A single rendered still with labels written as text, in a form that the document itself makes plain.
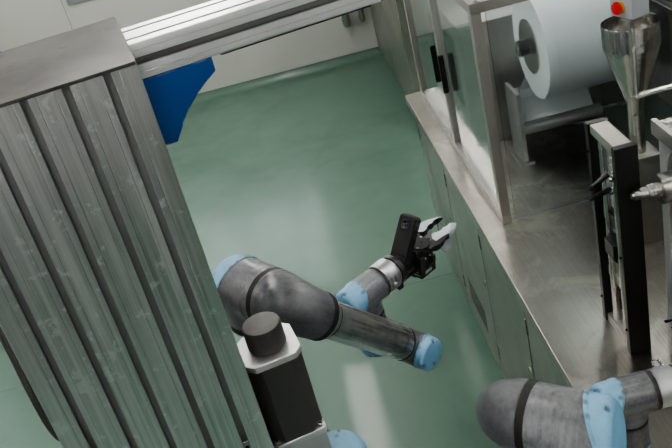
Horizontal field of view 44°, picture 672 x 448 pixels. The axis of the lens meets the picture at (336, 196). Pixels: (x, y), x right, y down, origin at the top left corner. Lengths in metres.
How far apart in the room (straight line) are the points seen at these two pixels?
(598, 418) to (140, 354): 0.66
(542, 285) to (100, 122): 1.61
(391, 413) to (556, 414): 2.08
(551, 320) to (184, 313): 1.32
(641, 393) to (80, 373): 1.01
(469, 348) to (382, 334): 1.90
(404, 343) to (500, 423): 0.46
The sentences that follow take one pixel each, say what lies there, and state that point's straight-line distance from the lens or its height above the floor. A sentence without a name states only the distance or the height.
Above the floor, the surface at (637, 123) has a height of 1.26.
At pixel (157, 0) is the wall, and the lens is 6.92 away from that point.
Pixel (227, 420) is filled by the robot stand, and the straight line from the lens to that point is 1.17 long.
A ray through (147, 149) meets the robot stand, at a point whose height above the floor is 1.93.
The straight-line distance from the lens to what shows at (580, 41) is 2.48.
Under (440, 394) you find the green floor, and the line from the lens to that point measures 3.40.
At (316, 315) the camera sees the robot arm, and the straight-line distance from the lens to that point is 1.54.
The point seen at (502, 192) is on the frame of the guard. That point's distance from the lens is 2.56.
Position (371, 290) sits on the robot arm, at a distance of 1.84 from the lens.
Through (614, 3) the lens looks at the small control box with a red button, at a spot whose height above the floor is 1.65.
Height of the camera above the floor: 2.27
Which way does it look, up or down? 27 degrees down
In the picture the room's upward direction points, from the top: 15 degrees counter-clockwise
